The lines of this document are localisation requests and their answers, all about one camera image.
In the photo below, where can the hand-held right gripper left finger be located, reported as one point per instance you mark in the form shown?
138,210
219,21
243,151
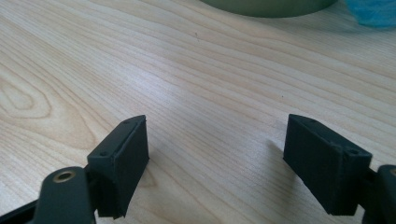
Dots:
124,161

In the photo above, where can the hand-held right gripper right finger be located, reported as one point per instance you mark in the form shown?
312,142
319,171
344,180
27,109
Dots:
323,168

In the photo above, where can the blue plastic bag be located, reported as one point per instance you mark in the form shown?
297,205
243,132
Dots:
372,11

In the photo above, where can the green round container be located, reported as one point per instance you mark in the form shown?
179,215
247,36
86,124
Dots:
267,7

